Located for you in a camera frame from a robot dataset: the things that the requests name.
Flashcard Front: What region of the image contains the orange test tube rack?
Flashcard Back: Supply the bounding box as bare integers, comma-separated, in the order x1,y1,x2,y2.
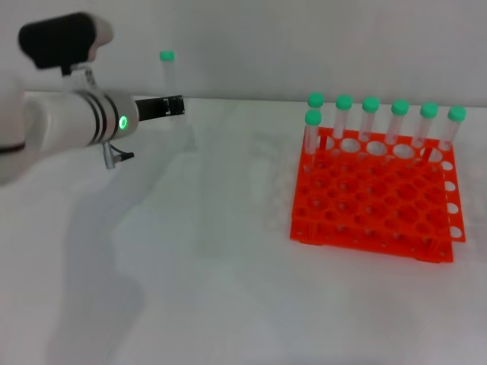
288,126,467,264

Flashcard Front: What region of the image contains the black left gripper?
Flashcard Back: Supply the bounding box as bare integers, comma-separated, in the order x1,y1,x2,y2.
133,96,186,124

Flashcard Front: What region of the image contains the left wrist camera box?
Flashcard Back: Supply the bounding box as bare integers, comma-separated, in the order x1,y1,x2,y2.
18,11,115,92

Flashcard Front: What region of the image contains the clear test tube green cap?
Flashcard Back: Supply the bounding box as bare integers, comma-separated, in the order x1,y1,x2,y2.
357,97,380,159
307,91,326,130
436,105,468,151
304,109,323,173
411,102,439,164
159,50,177,130
384,99,410,163
331,94,353,157

